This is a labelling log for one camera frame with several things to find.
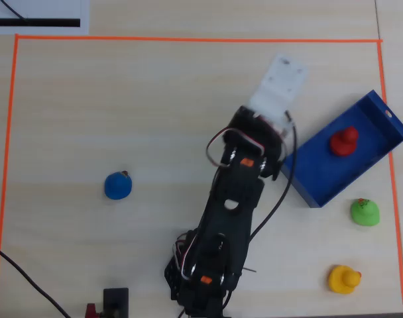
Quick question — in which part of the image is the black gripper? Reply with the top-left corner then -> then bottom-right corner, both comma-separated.
227,105 -> 288,160

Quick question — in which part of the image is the red rubber duck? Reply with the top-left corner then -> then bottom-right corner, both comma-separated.
329,126 -> 360,157

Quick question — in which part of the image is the blue plastic box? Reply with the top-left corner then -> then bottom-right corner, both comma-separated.
280,89 -> 403,209

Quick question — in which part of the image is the green rubber duck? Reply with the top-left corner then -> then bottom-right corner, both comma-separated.
350,197 -> 380,227

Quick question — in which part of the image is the blue rubber duck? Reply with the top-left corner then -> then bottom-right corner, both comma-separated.
104,170 -> 133,201

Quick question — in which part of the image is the yellow rubber duck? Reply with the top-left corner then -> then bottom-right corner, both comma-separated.
327,264 -> 362,295

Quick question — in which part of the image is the orange tape strip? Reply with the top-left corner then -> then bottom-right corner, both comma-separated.
0,34 -> 20,318
15,34 -> 384,44
376,39 -> 403,314

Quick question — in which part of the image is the black rectangular strip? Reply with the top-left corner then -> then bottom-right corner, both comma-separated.
0,19 -> 81,28

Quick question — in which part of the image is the white paper sheet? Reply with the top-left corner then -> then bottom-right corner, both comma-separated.
0,0 -> 90,36

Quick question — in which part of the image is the white red servo wire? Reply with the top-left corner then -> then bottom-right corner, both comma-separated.
206,128 -> 267,168

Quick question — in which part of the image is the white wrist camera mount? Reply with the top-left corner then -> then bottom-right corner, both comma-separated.
247,53 -> 309,133

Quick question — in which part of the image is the black camera cable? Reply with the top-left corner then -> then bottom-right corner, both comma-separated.
249,111 -> 298,241

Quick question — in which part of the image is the servo wire bundle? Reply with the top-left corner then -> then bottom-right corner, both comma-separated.
172,231 -> 198,281

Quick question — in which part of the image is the black clamp with red handle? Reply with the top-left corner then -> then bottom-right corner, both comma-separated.
85,287 -> 130,318

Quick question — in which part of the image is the thin black cable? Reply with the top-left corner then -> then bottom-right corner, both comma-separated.
0,0 -> 29,21

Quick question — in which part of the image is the thick black cable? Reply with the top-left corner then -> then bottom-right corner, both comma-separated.
0,242 -> 72,318

